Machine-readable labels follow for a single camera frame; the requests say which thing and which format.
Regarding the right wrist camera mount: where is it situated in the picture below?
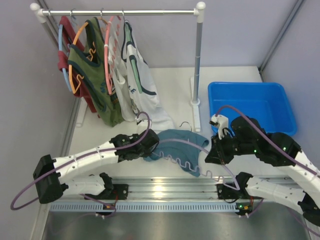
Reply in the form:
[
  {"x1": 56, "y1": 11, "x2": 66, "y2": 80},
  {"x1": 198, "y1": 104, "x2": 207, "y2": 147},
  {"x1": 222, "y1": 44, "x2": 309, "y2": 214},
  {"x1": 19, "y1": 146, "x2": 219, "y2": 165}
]
[{"x1": 209, "y1": 114, "x2": 229, "y2": 140}]

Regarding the green tank top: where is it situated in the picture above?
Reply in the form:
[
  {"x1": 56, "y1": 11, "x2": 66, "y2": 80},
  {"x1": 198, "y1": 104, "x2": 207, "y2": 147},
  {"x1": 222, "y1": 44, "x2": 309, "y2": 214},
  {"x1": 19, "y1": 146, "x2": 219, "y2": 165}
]
[{"x1": 68, "y1": 17, "x2": 124, "y2": 127}]

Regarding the slotted cable duct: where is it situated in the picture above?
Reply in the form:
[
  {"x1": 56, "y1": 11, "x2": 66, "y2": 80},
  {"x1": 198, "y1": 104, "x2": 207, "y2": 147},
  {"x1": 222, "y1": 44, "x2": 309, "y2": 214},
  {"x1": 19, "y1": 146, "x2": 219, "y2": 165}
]
[{"x1": 49, "y1": 202, "x2": 250, "y2": 213}]

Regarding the light blue hanger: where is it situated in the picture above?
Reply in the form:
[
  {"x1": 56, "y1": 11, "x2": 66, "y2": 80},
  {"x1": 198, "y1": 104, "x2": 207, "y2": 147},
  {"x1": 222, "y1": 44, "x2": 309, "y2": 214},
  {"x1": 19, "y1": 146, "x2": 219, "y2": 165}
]
[{"x1": 58, "y1": 24, "x2": 72, "y2": 92}]

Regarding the orange hanger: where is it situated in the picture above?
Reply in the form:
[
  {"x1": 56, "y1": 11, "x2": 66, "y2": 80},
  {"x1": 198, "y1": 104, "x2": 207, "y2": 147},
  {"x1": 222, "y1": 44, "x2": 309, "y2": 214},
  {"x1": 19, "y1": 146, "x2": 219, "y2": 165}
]
[{"x1": 67, "y1": 21, "x2": 90, "y2": 95}]

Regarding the lavender plastic hanger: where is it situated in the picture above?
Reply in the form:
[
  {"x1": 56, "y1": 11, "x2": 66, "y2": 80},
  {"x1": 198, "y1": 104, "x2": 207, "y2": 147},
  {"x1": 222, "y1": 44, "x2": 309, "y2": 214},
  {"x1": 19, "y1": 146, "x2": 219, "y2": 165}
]
[{"x1": 149, "y1": 129, "x2": 240, "y2": 190}]

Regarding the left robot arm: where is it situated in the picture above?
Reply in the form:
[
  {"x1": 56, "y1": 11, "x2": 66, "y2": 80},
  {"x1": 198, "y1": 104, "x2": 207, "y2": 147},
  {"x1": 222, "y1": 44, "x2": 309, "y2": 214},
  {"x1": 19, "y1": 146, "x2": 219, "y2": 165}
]
[{"x1": 33, "y1": 129, "x2": 160, "y2": 204}]

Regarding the aluminium mounting rail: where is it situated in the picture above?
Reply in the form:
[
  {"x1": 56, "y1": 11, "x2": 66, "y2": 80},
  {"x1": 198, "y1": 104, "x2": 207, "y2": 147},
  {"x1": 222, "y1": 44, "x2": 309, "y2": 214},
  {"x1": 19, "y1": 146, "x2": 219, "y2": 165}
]
[{"x1": 109, "y1": 176, "x2": 308, "y2": 201}]

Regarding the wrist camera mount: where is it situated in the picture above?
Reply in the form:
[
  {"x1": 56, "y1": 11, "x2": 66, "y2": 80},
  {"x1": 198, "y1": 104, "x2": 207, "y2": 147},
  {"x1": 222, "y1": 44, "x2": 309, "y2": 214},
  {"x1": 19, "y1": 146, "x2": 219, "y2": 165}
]
[
  {"x1": 209, "y1": 114, "x2": 229, "y2": 140},
  {"x1": 135, "y1": 117, "x2": 148, "y2": 126}
]

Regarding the white navy-trimmed tank top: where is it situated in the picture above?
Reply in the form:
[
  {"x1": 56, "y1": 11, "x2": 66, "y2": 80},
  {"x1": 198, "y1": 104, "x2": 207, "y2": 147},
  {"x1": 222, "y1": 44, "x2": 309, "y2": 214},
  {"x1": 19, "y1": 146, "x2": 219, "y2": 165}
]
[{"x1": 121, "y1": 20, "x2": 175, "y2": 132}]

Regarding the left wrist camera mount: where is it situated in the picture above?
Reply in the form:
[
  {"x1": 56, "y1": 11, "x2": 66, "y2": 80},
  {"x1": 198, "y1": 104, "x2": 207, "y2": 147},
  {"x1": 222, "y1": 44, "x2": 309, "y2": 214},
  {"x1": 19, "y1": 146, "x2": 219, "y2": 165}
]
[{"x1": 135, "y1": 117, "x2": 148, "y2": 126}]

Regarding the pink hanger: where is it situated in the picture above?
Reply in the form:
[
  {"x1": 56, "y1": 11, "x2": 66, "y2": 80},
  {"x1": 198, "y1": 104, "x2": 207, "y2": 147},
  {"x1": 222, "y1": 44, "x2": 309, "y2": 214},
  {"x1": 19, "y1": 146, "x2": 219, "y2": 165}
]
[{"x1": 104, "y1": 16, "x2": 114, "y2": 95}]

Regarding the white clothes rack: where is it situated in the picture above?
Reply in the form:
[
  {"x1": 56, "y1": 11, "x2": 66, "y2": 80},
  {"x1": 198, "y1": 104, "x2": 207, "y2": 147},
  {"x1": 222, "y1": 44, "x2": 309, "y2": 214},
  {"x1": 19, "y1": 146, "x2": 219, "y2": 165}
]
[{"x1": 30, "y1": 1, "x2": 206, "y2": 133}]

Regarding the teal tank top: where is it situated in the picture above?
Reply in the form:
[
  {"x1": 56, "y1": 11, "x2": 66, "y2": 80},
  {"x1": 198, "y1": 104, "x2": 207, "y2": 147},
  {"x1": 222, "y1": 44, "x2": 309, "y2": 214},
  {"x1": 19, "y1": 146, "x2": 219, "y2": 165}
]
[{"x1": 144, "y1": 129, "x2": 209, "y2": 177}]

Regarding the white shirt on pink hanger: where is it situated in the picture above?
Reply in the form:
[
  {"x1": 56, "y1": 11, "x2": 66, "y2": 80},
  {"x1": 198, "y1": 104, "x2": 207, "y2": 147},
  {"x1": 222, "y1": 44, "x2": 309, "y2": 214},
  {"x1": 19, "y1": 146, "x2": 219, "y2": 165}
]
[{"x1": 108, "y1": 16, "x2": 135, "y2": 122}]

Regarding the blue plastic bin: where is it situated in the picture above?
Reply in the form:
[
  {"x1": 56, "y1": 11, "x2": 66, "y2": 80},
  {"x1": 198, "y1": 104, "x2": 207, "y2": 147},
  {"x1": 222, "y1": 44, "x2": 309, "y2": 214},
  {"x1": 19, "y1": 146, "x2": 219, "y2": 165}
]
[{"x1": 207, "y1": 82, "x2": 297, "y2": 136}]

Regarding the mint green hanger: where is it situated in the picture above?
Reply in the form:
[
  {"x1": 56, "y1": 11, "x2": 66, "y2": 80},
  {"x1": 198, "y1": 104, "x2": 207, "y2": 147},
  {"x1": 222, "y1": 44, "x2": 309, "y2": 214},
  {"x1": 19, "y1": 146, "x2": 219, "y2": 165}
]
[{"x1": 124, "y1": 22, "x2": 142, "y2": 94}]

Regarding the red tank top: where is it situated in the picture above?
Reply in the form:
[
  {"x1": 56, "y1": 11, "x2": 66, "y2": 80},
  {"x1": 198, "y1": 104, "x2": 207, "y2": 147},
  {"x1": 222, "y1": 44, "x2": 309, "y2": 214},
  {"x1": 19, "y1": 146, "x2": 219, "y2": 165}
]
[{"x1": 58, "y1": 16, "x2": 97, "y2": 113}]

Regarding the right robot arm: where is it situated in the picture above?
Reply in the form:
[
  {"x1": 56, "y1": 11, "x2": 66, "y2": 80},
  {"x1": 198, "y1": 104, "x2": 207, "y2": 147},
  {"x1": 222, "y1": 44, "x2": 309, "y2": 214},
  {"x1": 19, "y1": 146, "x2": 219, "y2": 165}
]
[{"x1": 205, "y1": 115, "x2": 320, "y2": 226}]

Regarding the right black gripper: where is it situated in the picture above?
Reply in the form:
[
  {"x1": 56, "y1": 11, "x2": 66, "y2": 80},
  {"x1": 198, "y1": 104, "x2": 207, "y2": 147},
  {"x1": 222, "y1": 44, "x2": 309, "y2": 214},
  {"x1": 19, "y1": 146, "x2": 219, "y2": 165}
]
[{"x1": 204, "y1": 129, "x2": 256, "y2": 164}]

